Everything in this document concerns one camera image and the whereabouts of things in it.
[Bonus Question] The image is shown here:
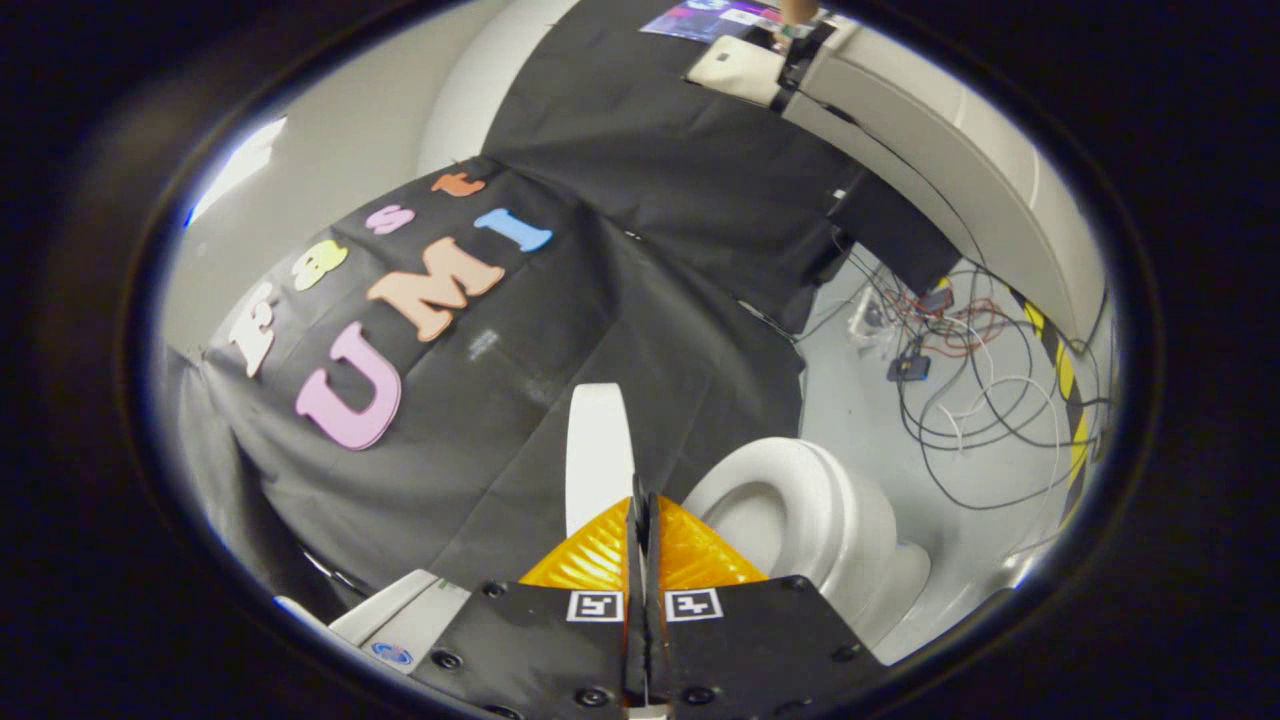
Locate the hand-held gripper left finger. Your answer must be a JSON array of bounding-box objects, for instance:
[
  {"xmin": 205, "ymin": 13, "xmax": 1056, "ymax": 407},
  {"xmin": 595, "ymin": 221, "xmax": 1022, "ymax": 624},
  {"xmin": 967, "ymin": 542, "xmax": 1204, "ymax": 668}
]
[{"xmin": 410, "ymin": 495, "xmax": 651, "ymax": 720}]

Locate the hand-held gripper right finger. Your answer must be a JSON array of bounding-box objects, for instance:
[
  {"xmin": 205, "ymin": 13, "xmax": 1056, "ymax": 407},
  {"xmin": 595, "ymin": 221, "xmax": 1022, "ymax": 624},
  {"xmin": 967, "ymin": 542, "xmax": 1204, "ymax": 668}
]
[{"xmin": 646, "ymin": 495, "xmax": 886, "ymax": 720}]

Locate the white toilet lid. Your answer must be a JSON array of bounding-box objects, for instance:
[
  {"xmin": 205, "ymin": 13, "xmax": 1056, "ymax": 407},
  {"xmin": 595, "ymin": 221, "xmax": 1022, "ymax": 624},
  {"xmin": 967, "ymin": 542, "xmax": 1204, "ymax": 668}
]
[{"xmin": 564, "ymin": 383, "xmax": 639, "ymax": 541}]

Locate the white toilet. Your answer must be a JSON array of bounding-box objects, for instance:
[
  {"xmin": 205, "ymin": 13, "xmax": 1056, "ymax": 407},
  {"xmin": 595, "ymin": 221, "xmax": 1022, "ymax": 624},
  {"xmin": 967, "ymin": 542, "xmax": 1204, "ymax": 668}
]
[{"xmin": 272, "ymin": 437, "xmax": 933, "ymax": 676}]

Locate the yellow black hazard tape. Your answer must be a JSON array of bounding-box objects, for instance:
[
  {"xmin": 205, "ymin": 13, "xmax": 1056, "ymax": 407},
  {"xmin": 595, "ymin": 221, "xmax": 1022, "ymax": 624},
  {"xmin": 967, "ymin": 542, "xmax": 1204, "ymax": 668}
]
[{"xmin": 1008, "ymin": 288, "xmax": 1098, "ymax": 503}]

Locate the black box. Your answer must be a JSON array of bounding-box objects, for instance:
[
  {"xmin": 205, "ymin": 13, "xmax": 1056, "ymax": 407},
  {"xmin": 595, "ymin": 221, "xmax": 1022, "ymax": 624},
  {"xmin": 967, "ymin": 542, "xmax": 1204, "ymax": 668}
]
[{"xmin": 828, "ymin": 168, "xmax": 963, "ymax": 298}]

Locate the ceiling light panel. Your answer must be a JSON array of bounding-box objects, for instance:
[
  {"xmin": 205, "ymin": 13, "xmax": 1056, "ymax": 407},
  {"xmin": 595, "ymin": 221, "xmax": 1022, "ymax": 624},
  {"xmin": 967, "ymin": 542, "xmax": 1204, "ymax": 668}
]
[{"xmin": 184, "ymin": 117, "xmax": 288, "ymax": 227}]

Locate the computer monitor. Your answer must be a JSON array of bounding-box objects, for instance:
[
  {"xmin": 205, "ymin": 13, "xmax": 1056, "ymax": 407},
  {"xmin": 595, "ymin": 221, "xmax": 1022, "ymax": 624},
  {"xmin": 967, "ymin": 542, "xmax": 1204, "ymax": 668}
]
[{"xmin": 640, "ymin": 0, "xmax": 793, "ymax": 44}]

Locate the tangle of floor cables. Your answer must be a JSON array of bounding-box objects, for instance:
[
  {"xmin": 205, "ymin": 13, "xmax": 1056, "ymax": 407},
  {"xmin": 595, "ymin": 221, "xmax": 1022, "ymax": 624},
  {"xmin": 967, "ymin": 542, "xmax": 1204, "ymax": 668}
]
[{"xmin": 800, "ymin": 248, "xmax": 1116, "ymax": 513}]

